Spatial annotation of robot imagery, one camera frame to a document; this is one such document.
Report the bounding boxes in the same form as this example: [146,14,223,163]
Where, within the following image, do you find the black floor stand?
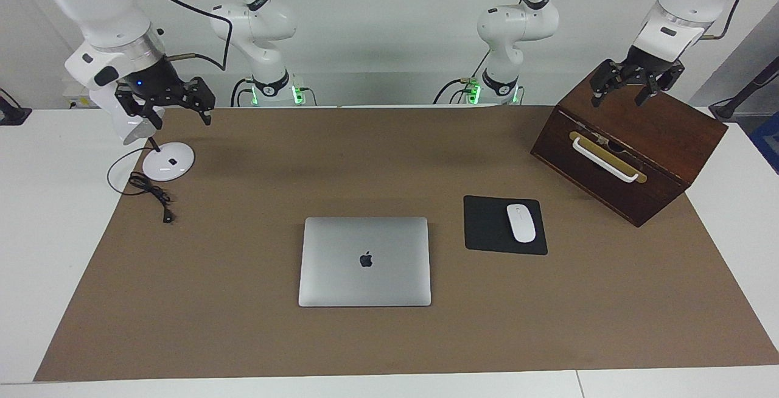
[709,57,779,120]

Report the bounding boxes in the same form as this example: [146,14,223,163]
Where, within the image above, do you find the white wall socket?
[64,79,98,110]

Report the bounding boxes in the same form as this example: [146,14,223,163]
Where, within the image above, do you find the blue crate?
[750,112,779,175]

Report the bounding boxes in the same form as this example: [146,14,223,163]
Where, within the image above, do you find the black clamp mount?
[0,89,32,126]

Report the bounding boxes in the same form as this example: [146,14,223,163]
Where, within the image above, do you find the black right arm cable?
[125,0,234,72]

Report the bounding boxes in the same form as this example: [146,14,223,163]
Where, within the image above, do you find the white desk lamp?
[90,85,195,182]

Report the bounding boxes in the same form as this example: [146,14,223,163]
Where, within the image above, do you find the black base power cable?
[433,79,481,105]
[230,79,256,107]

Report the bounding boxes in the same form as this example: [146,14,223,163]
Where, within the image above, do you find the dark wooden box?
[530,61,728,228]

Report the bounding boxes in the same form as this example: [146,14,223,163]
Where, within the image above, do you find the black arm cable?
[125,0,234,72]
[700,0,769,41]

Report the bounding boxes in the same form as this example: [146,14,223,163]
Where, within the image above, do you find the white computer mouse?
[506,203,537,244]

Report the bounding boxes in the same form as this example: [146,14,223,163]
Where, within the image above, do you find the black mouse pad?
[464,195,548,256]

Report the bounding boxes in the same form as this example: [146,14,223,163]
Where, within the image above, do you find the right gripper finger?
[186,77,215,126]
[116,86,164,131]

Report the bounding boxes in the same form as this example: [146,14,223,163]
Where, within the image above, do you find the brown table mat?
[33,106,779,382]

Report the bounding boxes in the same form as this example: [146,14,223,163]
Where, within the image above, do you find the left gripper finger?
[635,65,685,106]
[589,60,624,108]

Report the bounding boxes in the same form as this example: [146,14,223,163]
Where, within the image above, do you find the black lamp power cord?
[107,145,177,225]

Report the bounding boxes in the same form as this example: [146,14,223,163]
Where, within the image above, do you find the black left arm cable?
[700,0,769,41]

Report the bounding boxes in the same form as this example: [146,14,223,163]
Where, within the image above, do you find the white box handle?
[572,136,640,183]

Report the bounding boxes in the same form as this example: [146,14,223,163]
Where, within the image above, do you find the silver laptop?
[298,217,432,308]

